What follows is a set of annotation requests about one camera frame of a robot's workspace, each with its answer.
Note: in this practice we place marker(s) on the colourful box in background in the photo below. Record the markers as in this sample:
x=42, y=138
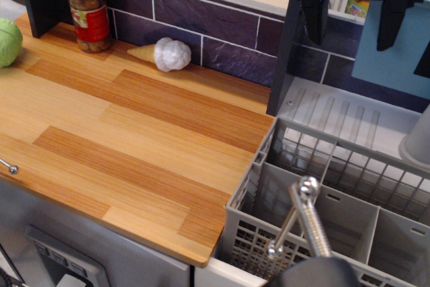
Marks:
x=357, y=8

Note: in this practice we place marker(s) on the black rounded foreground object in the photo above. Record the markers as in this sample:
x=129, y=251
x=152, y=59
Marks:
x=317, y=271

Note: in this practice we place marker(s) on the dark grey right shelf post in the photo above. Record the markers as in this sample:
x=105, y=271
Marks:
x=284, y=68

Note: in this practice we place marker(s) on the grey sink drainboard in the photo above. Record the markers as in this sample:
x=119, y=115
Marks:
x=366, y=122

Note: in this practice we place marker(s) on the red lid spice jar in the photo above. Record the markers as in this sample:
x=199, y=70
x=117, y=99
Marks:
x=92, y=27

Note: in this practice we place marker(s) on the metal knob rod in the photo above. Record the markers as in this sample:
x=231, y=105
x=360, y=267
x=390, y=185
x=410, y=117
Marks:
x=12, y=169

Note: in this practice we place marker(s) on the grey appliance control panel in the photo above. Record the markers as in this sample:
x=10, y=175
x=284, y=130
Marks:
x=59, y=259

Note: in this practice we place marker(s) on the green toy cabbage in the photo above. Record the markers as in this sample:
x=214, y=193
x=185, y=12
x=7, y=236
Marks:
x=11, y=42

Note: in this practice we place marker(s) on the light blue board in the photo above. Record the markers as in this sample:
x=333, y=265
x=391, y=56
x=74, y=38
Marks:
x=395, y=67

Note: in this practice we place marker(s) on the white toy ice cream cone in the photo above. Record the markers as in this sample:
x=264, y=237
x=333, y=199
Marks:
x=167, y=54

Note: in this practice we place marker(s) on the grey toy sink faucet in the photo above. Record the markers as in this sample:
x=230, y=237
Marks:
x=414, y=147

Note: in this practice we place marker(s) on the grey plastic drying rack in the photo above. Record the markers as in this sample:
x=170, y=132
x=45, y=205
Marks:
x=374, y=208

